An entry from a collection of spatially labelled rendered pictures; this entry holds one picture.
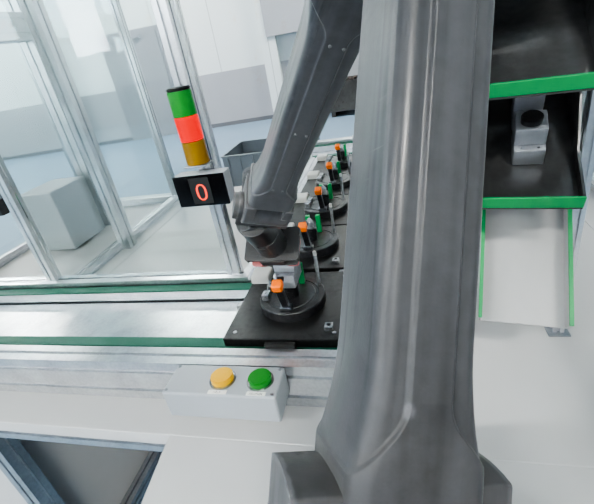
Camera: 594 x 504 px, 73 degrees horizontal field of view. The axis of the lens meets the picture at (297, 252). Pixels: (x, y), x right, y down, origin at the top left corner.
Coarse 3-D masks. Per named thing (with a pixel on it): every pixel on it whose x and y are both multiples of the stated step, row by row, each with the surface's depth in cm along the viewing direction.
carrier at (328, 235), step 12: (312, 228) 105; (324, 228) 112; (336, 228) 115; (300, 240) 108; (312, 240) 106; (324, 240) 106; (336, 240) 105; (300, 252) 102; (324, 252) 102; (336, 252) 103; (312, 264) 100; (324, 264) 99; (336, 264) 98
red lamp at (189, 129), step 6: (174, 120) 83; (180, 120) 82; (186, 120) 82; (192, 120) 82; (198, 120) 84; (180, 126) 82; (186, 126) 82; (192, 126) 83; (198, 126) 84; (180, 132) 83; (186, 132) 83; (192, 132) 83; (198, 132) 84; (180, 138) 84; (186, 138) 83; (192, 138) 83; (198, 138) 84
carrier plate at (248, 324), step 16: (320, 272) 96; (336, 272) 94; (256, 288) 94; (336, 288) 89; (256, 304) 88; (336, 304) 83; (240, 320) 84; (256, 320) 83; (272, 320) 82; (304, 320) 80; (320, 320) 80; (336, 320) 79; (224, 336) 80; (240, 336) 79; (256, 336) 78; (272, 336) 78; (288, 336) 77; (304, 336) 76; (320, 336) 75; (336, 336) 75
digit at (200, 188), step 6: (192, 180) 88; (198, 180) 87; (204, 180) 87; (192, 186) 88; (198, 186) 88; (204, 186) 88; (192, 192) 89; (198, 192) 89; (204, 192) 88; (210, 192) 88; (198, 198) 90; (204, 198) 89; (210, 198) 89
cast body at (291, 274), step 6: (276, 270) 81; (282, 270) 81; (288, 270) 81; (294, 270) 81; (300, 270) 85; (276, 276) 81; (288, 276) 80; (294, 276) 80; (288, 282) 81; (294, 282) 80
